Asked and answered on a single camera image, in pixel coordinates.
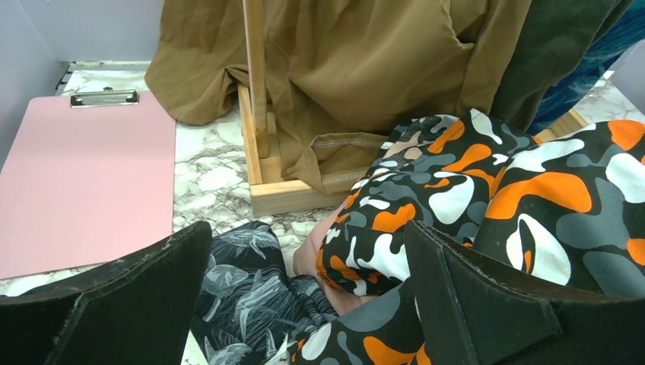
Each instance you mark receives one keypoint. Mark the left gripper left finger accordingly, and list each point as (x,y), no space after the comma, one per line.
(132,310)

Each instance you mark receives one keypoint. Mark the blue patterned hanging shorts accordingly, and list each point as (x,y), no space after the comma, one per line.
(564,95)

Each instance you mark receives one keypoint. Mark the dark leaf print shorts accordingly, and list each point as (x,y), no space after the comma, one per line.
(247,305)

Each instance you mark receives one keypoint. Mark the brown hanging shorts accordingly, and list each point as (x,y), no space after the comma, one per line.
(201,55)

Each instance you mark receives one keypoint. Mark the orange camouflage shorts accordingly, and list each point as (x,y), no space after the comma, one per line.
(569,211)

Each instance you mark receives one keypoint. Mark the wooden clothes rack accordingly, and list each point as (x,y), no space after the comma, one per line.
(262,166)

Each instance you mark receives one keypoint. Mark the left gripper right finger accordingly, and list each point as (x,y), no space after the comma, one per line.
(477,310)

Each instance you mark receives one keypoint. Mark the pink clipboard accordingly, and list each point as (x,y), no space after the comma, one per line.
(86,185)

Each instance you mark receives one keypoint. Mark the dark green hanging shorts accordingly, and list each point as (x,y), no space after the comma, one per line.
(554,38)

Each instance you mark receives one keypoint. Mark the pink shorts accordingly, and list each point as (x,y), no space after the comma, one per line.
(363,249)

